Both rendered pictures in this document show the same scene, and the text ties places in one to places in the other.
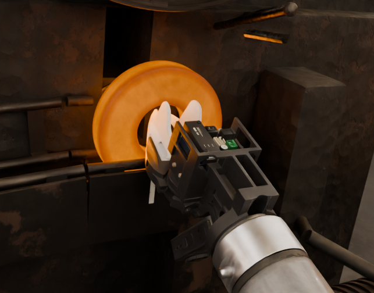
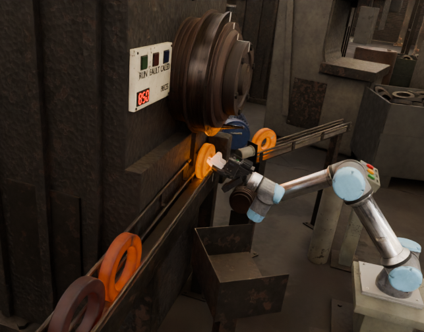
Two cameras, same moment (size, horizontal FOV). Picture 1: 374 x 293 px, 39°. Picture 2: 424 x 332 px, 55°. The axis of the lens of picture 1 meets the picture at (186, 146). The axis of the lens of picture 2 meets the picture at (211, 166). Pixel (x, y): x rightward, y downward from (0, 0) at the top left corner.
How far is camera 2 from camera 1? 136 cm
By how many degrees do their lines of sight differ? 41
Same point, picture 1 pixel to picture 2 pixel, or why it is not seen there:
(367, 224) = not seen: hidden behind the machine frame
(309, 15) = not seen: hidden behind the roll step
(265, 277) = (263, 182)
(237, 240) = (254, 178)
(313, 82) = (227, 136)
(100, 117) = (201, 163)
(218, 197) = (241, 172)
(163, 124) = (217, 160)
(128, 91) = (206, 155)
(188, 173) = (235, 169)
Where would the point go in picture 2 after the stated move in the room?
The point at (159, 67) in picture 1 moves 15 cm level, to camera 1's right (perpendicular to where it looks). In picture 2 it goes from (209, 146) to (234, 140)
